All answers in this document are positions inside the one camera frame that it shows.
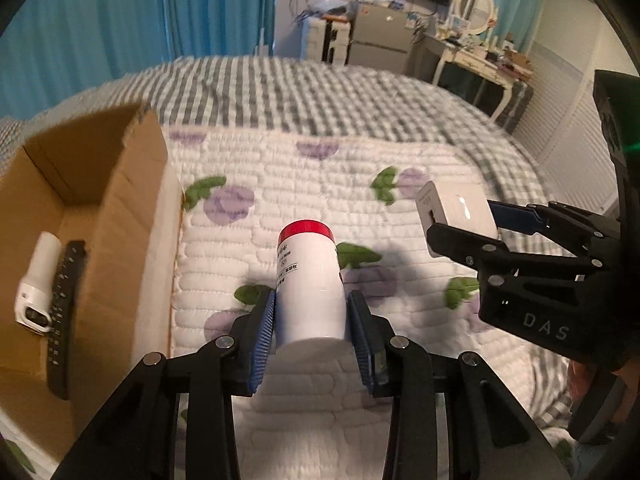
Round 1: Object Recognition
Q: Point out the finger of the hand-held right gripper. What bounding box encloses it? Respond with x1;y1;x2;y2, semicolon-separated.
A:
486;199;622;252
426;221;603;281

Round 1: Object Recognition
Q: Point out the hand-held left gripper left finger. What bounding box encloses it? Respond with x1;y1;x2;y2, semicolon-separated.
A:
50;289;279;480

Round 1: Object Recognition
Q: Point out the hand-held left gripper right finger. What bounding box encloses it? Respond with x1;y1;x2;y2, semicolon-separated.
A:
346;290;573;480

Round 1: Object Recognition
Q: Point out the white power adapter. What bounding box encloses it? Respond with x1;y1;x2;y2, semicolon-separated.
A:
415;180;501;257

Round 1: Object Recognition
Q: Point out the white bottle with red cap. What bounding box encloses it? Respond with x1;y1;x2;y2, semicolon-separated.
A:
273;220;347;349

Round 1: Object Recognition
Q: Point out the brown cardboard box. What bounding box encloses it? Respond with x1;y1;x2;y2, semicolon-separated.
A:
0;102;184;467

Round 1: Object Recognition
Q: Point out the black remote control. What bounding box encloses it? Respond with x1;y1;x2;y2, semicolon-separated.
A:
46;240;90;401

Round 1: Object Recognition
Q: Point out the white handheld thermometer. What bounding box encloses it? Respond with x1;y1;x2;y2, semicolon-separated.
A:
13;231;62;334

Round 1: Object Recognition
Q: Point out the person's right hand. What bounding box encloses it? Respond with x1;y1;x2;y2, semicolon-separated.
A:
567;360;602;412

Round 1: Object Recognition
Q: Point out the brown suitcase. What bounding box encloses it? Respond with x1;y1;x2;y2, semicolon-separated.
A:
494;82;534;134

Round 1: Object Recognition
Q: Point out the white louvred wardrobe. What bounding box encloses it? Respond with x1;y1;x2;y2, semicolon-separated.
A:
510;0;632;213

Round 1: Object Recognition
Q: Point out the white floral quilted blanket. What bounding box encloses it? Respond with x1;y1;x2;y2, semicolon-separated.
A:
0;127;576;480

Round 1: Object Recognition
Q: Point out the white vanity table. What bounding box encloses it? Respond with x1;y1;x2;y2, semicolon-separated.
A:
429;30;532;122

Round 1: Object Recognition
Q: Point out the white oval vanity mirror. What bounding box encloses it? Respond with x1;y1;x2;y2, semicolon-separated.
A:
452;0;500;37

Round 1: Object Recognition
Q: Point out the grey checked bedsheet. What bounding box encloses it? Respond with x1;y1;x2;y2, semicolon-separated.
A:
0;55;606;480

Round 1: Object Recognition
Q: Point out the silver small refrigerator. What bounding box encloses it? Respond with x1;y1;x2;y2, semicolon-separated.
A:
345;2;422;75

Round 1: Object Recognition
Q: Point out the white hard suitcase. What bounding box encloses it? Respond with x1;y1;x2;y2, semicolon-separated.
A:
305;15;354;66

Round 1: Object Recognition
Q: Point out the clear plastic bag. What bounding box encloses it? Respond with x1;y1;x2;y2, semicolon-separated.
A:
309;0;352;17

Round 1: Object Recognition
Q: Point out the teal window curtain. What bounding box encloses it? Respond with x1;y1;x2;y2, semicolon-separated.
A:
165;0;279;61
0;0;171;126

